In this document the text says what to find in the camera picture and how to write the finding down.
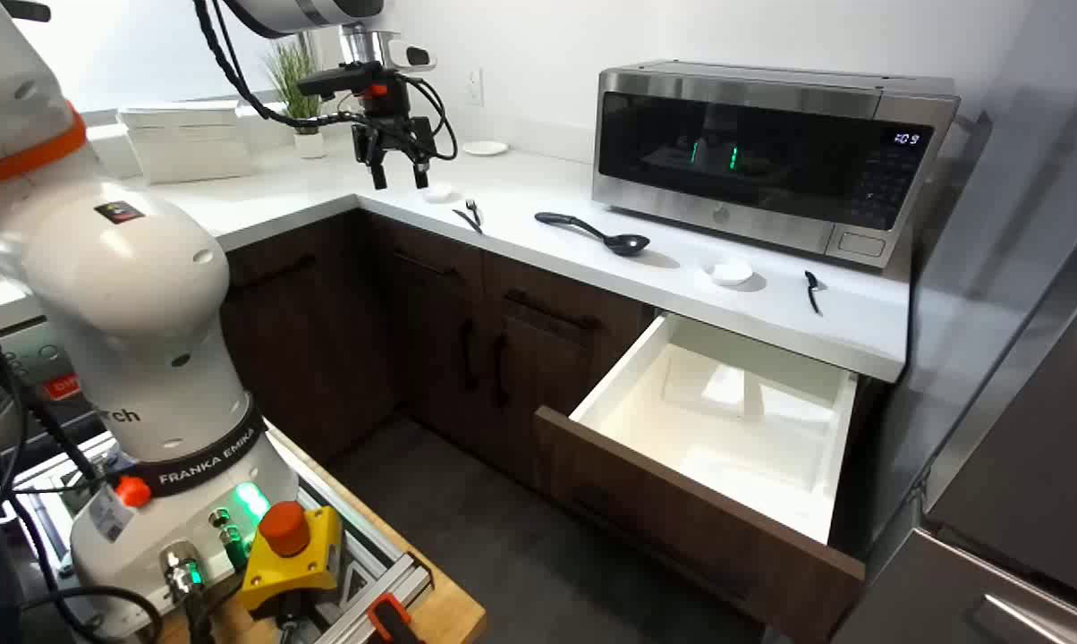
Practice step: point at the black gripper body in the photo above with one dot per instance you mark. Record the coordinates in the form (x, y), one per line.
(390, 119)

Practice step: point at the small round white lid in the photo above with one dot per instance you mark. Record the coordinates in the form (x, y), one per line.
(730, 269)

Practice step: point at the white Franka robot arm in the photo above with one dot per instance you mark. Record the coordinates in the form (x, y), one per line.
(121, 274)

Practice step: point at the white drawer insert tray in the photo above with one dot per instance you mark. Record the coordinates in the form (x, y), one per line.
(728, 431)

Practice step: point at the open dark wood drawer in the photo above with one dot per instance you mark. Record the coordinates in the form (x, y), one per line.
(691, 523)

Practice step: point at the black plastic fork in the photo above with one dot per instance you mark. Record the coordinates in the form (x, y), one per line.
(467, 217)

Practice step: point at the white round plate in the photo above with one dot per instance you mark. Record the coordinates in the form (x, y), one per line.
(486, 148)

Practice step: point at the black plastic knife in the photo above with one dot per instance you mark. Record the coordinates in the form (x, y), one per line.
(476, 217)

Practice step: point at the green potted plant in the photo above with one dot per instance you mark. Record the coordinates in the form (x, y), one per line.
(296, 72)

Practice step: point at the dark wood cabinet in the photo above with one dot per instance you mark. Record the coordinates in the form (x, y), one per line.
(334, 346)

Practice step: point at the black plastic ladle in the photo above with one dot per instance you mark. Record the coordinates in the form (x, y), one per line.
(617, 242)

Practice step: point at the stainless steel microwave oven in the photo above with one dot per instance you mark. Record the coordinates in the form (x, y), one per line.
(754, 155)

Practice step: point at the yellow emergency stop button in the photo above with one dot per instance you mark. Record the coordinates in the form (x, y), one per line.
(286, 548)

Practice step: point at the black utensil by microwave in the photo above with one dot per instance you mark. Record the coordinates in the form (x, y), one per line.
(814, 292)

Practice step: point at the wooden robot cart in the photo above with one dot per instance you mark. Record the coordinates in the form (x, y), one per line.
(453, 609)

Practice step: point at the stainless steel refrigerator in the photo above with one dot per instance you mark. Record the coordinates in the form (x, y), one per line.
(1026, 477)

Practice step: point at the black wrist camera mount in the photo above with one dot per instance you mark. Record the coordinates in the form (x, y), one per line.
(337, 81)

